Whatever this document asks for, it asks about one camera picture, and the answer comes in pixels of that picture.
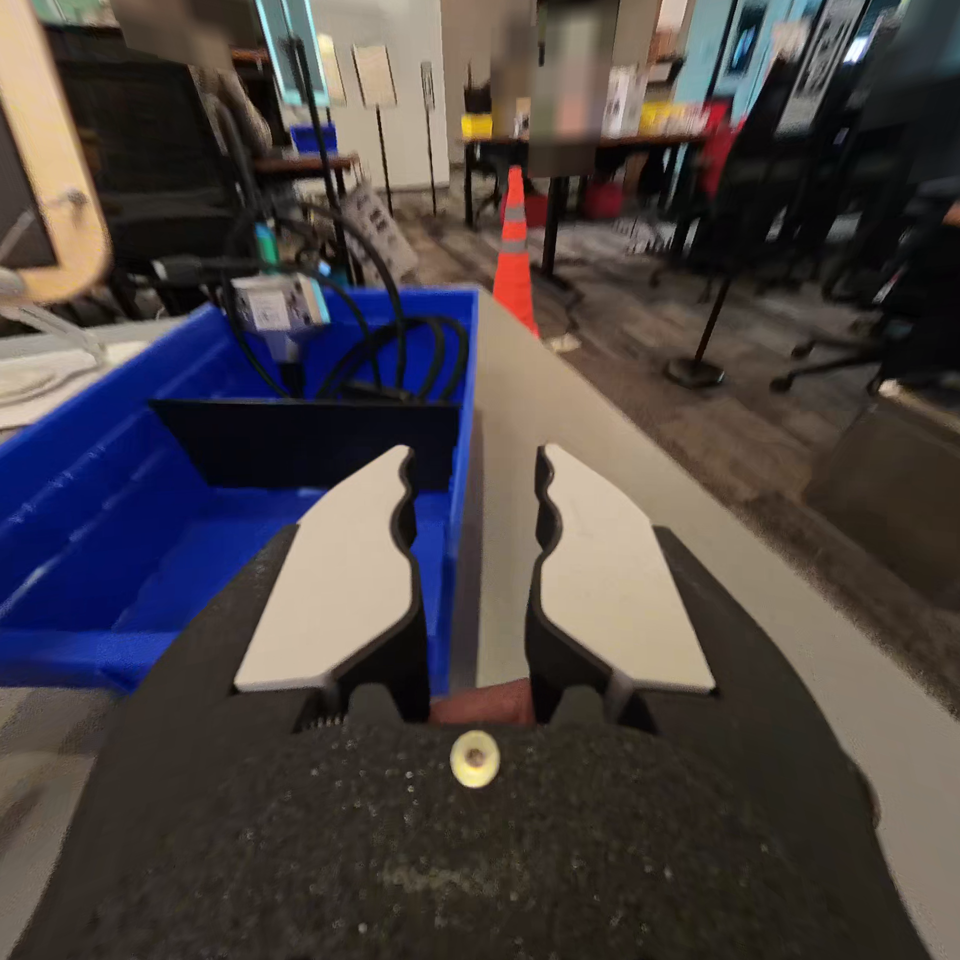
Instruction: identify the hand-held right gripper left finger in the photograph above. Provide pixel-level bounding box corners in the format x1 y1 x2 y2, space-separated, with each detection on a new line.
232 444 432 725

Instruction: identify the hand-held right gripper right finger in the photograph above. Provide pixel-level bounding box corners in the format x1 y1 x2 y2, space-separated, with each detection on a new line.
525 442 717 725

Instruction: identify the black adapter box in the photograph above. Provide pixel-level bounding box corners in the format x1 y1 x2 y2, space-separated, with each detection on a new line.
341 378 414 404

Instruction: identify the blue plastic bin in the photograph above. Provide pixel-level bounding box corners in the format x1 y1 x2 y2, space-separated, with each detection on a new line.
0 286 481 695

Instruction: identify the black cable coil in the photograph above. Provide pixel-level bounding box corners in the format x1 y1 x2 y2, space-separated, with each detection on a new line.
217 210 472 402

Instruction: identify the silver adapter hub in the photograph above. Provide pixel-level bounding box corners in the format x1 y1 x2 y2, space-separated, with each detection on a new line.
231 273 331 335

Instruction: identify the grey desk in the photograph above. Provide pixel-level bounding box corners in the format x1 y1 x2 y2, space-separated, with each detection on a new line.
0 288 960 960

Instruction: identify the black bin divider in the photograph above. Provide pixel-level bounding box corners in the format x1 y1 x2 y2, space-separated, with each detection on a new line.
150 399 462 492

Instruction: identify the pole stand with round base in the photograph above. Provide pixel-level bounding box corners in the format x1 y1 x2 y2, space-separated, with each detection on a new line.
666 277 740 391

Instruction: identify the black office chair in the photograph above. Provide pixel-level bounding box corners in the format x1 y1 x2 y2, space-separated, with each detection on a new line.
771 172 960 396
56 56 260 316

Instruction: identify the orange traffic cone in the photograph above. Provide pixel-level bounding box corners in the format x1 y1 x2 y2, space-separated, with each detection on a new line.
491 166 541 339

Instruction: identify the white display stand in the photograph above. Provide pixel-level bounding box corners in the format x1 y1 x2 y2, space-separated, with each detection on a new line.
0 300 151 432

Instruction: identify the printed checker board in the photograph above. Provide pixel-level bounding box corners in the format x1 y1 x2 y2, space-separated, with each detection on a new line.
341 180 421 286

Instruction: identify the background table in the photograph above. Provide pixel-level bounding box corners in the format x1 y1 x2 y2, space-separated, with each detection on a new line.
461 131 714 277

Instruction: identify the white sign stand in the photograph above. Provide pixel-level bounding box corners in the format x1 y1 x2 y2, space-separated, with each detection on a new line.
352 45 399 216
418 60 442 216

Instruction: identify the wood-edged black display panel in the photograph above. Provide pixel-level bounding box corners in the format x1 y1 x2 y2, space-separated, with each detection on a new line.
0 0 114 305

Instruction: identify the teal-framed panel stand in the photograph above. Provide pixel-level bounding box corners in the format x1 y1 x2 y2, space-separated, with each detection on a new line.
255 0 354 286

